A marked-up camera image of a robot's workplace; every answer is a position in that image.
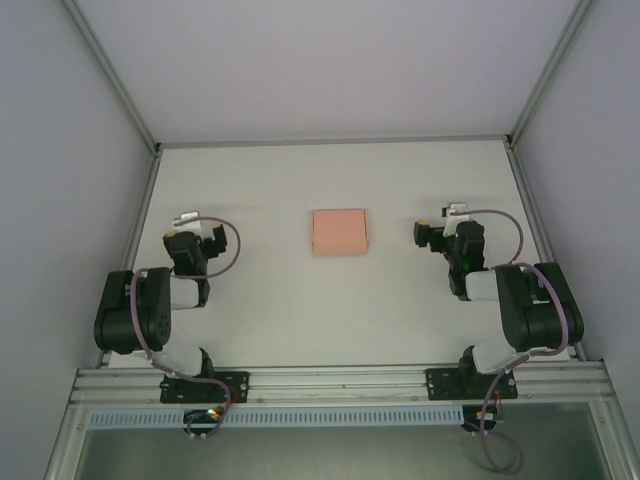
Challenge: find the pink cardboard box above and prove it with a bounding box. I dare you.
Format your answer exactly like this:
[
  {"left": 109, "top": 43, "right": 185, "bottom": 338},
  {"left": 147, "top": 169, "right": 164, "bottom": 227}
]
[{"left": 311, "top": 208, "right": 370, "bottom": 257}]

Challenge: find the small electronics board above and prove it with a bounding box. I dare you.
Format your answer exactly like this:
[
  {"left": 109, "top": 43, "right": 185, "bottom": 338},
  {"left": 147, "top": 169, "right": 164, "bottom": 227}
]
[
  {"left": 462, "top": 405, "right": 506, "bottom": 434},
  {"left": 183, "top": 407, "right": 226, "bottom": 426}
]

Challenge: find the grey metal panel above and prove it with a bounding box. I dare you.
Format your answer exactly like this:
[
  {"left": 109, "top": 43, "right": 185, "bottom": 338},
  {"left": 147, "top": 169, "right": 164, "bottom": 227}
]
[{"left": 44, "top": 402, "right": 640, "bottom": 480}]

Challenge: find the aluminium frame crossbar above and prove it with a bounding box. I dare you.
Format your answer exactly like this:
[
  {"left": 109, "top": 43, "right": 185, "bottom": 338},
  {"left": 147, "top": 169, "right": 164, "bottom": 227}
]
[{"left": 157, "top": 133, "right": 511, "bottom": 149}]

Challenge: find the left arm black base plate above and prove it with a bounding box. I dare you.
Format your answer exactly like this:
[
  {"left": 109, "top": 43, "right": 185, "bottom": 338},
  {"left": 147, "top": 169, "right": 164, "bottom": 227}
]
[{"left": 159, "top": 369, "right": 250, "bottom": 404}]

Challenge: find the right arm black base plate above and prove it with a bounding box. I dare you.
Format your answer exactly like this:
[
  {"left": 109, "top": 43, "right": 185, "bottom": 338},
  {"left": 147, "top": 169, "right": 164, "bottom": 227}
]
[{"left": 424, "top": 368, "right": 517, "bottom": 401}]

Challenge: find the aluminium frame post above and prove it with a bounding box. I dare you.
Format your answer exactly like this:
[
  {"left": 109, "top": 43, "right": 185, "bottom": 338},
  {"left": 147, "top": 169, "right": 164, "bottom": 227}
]
[
  {"left": 62, "top": 0, "right": 162, "bottom": 151},
  {"left": 504, "top": 0, "right": 599, "bottom": 149}
]

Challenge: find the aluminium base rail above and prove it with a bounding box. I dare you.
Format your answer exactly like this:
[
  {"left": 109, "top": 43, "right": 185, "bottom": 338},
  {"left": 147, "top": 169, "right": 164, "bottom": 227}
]
[{"left": 69, "top": 366, "right": 614, "bottom": 409}]

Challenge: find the slotted light blue cable duct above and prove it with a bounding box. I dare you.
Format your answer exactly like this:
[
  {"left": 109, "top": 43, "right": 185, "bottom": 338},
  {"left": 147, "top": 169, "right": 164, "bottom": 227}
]
[{"left": 88, "top": 405, "right": 464, "bottom": 430}]

